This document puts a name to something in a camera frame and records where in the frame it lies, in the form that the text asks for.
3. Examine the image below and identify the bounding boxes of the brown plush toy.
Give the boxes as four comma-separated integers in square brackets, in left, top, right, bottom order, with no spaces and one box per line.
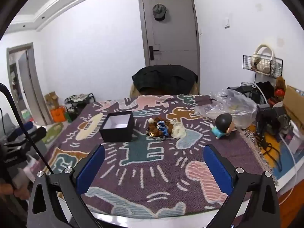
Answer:
[274,76,287,98]

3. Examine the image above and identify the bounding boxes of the small black wire basket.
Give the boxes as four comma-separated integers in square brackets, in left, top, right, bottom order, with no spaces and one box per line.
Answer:
[241,82,260,93]

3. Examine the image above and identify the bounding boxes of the clear plastic bag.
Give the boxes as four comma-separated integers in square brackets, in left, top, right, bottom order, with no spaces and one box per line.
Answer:
[195,89,258,129]

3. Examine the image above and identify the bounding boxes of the person's left hand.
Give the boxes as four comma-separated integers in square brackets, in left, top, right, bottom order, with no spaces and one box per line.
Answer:
[0,182,30,200]

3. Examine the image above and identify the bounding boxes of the translucent white bracelet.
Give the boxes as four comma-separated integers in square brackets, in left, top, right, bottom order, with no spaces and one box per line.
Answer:
[170,121,186,139]

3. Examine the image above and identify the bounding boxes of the grey cap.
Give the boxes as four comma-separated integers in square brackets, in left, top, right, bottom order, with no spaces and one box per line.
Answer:
[152,3,167,21]

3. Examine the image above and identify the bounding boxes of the black door handle lock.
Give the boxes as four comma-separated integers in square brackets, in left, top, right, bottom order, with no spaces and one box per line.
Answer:
[149,46,160,60]

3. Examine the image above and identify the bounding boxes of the black wire wall basket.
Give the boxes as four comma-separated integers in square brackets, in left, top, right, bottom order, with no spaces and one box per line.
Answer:
[242,55,283,79]

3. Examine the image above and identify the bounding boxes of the large cardboard box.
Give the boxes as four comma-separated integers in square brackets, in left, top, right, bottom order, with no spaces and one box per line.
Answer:
[283,85,304,126]

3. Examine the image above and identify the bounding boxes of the black-haired doll figurine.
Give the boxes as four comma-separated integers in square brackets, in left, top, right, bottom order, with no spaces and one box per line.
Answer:
[209,113,236,139]

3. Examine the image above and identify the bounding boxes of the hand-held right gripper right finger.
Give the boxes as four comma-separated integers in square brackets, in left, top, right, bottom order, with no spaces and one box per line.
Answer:
[203,144,281,228]

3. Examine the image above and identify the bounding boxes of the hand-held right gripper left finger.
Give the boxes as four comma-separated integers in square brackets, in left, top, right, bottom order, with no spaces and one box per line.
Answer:
[27,144,106,228]

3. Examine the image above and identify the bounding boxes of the orange bag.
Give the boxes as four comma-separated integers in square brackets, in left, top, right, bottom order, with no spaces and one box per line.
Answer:
[50,106,67,123]

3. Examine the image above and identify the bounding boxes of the grey side door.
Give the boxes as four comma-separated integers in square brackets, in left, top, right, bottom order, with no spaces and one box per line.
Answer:
[6,42,48,126]

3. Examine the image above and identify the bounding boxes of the tangled black cables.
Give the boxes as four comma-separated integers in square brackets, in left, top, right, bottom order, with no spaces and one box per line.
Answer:
[255,133,284,173]

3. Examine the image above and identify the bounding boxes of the silver chain necklace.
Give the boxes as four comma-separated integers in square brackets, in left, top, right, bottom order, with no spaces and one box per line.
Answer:
[147,132,167,141]

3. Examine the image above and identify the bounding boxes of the tan chair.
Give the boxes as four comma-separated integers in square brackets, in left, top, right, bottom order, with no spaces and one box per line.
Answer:
[130,81,200,97]

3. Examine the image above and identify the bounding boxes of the white headphones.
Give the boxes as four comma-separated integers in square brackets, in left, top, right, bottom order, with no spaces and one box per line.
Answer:
[251,44,276,74]

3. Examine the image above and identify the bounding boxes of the blue charm keychain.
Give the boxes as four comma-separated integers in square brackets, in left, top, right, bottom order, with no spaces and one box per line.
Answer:
[157,121,169,136]

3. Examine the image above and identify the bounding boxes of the black shoe rack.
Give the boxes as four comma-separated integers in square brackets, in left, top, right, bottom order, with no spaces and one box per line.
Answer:
[65,93,96,121]

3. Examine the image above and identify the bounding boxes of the brown cardboard box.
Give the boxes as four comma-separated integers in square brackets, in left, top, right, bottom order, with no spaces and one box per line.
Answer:
[44,92,60,110]

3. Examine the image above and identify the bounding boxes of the printed blanket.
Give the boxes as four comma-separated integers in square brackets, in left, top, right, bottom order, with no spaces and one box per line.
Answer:
[39,94,278,219]

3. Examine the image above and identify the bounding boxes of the pile of trinkets and charms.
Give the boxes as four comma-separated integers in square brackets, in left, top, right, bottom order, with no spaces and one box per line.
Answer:
[148,117,174,136]

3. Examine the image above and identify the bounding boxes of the black desktop device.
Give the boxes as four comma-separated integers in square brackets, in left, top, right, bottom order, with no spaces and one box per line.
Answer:
[256,104,291,137]

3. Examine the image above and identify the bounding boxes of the black jacket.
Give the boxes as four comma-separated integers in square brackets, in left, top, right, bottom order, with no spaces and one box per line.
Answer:
[132,65,199,93]

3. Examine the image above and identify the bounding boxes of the green floor mat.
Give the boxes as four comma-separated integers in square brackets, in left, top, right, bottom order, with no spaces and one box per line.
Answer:
[42,122,63,144]

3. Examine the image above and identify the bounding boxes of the black square box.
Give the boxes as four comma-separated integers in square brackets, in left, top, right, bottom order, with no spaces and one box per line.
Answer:
[99,111,134,143]

